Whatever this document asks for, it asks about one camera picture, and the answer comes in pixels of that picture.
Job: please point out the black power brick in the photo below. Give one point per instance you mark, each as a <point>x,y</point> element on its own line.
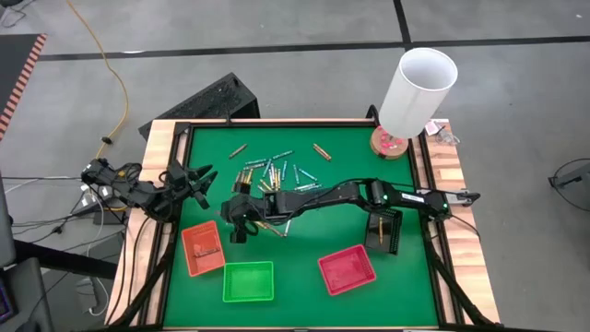
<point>110,217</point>

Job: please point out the orange plastic basket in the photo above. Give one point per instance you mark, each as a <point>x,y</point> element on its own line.
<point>203,251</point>

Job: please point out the pink white packet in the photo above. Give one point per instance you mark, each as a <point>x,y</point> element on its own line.
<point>434,126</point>

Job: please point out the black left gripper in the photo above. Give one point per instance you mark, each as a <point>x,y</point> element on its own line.
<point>182,182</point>

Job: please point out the black plastic basket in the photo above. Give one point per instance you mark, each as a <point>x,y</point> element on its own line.
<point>389,235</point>

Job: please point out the black floor beam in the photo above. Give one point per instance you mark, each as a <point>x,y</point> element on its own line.
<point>64,260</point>

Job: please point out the white lampshade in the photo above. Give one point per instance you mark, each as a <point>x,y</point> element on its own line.
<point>415,101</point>

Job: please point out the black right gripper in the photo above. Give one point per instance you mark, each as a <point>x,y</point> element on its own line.
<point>239,209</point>

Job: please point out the grey power strip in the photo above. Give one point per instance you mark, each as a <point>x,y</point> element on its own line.
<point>85,198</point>

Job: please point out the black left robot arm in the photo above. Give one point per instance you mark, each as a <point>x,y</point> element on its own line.
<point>138,196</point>

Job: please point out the yellow crayon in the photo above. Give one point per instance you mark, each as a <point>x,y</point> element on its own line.
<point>278,179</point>
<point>266,185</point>
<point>322,151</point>
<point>248,176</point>
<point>381,230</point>
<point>241,182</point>
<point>261,225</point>

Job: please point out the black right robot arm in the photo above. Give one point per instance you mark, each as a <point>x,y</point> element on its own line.
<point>313,198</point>

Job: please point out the black frame clamp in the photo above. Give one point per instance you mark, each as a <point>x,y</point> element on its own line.
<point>228,120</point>
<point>372,113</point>

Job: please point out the black orange striped mat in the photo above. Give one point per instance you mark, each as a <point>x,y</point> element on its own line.
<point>14,60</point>

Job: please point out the green table mat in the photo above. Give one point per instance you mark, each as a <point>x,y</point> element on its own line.
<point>299,313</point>

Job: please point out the red plastic basket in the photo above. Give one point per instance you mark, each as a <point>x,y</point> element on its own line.
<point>346,269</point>

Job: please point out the green plastic basket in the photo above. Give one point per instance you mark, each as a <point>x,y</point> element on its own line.
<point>248,282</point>

